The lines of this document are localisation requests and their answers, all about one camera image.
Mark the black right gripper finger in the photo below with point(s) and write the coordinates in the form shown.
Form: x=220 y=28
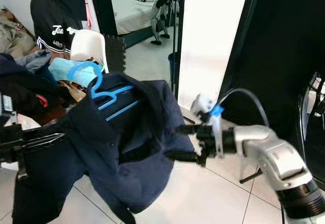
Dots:
x=188 y=129
x=185 y=156

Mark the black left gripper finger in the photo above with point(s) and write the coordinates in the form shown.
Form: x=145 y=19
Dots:
x=41 y=145
x=45 y=137

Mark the navy blue jacket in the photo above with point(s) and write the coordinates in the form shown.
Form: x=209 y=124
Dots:
x=122 y=173

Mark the blue plastic clothes hanger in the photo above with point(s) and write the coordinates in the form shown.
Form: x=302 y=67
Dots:
x=105 y=98

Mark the black garment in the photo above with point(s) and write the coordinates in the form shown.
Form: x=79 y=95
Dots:
x=30 y=94

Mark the thin black rod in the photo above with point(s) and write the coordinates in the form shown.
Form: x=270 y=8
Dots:
x=250 y=176

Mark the blue bucket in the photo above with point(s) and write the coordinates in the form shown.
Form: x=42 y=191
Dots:
x=171 y=65

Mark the light blue cloth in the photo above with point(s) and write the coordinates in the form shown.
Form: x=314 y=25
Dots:
x=66 y=69

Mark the dark navy garment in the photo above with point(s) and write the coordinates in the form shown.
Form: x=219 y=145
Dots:
x=15 y=69

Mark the grey blue garment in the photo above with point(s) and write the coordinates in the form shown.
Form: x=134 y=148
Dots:
x=39 y=61

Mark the white frosted panel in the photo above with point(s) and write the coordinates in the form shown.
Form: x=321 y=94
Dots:
x=213 y=41

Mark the black tripod stand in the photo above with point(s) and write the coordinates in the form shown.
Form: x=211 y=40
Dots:
x=175 y=31

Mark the beige crumpled garment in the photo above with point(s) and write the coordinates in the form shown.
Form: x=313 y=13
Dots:
x=16 y=38

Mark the white plastic chair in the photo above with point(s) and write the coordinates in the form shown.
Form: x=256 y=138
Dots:
x=89 y=43

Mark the black foam mat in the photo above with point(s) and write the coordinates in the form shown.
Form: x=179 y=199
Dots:
x=115 y=56

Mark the person in black clothes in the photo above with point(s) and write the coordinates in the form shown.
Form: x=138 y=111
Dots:
x=56 y=21

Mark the silver black humanoid robot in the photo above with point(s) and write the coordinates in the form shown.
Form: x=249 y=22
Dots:
x=161 y=11

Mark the bed with grey sheet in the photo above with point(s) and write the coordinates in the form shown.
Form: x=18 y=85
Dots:
x=134 y=17

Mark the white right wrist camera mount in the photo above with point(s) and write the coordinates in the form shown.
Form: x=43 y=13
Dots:
x=203 y=104

